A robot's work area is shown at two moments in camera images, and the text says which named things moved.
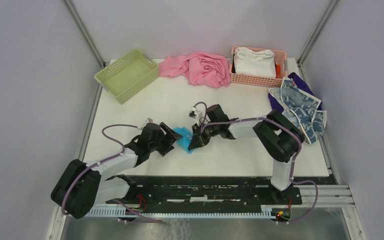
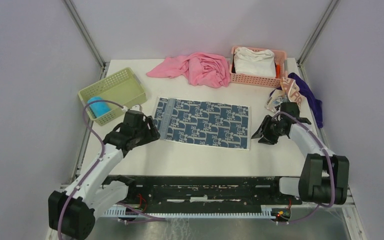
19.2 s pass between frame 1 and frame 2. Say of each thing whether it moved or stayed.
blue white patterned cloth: moved
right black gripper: moved
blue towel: moved
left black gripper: moved
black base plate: stayed
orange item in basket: stayed
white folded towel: stayed
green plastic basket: moved
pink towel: stayed
